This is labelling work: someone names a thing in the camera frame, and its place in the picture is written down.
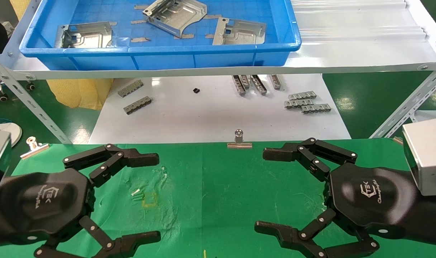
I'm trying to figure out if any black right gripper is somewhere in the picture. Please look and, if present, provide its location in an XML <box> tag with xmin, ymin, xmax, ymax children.
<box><xmin>255</xmin><ymin>138</ymin><xmax>421</xmax><ymax>258</ymax></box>

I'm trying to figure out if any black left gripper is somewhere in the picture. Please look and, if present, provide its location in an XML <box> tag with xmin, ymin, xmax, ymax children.
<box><xmin>0</xmin><ymin>144</ymin><xmax>161</xmax><ymax>258</ymax></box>

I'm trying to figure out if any stamped sheet metal plate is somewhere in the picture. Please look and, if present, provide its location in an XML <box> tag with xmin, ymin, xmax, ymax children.
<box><xmin>54</xmin><ymin>21</ymin><xmax>113</xmax><ymax>49</ymax></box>
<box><xmin>212</xmin><ymin>17</ymin><xmax>267</xmax><ymax>46</ymax></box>
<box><xmin>142</xmin><ymin>0</ymin><xmax>208</xmax><ymax>38</ymax></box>

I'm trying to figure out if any green table mat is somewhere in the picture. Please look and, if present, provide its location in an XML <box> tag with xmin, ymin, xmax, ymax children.
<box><xmin>0</xmin><ymin>138</ymin><xmax>436</xmax><ymax>258</ymax></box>

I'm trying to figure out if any white metal shelf rack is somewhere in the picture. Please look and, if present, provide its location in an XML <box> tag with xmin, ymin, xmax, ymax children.
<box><xmin>0</xmin><ymin>0</ymin><xmax>436</xmax><ymax>144</ymax></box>

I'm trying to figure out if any blue plastic bin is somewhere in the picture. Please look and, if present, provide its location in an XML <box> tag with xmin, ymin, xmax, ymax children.
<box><xmin>19</xmin><ymin>0</ymin><xmax>302</xmax><ymax>71</ymax></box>

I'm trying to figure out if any translucent ribbed plastic sheet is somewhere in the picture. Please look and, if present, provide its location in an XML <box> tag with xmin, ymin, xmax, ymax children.
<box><xmin>291</xmin><ymin>0</ymin><xmax>429</xmax><ymax>45</ymax></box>

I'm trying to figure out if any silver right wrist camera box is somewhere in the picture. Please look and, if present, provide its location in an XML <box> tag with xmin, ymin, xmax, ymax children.
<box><xmin>402</xmin><ymin>119</ymin><xmax>436</xmax><ymax>197</ymax></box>

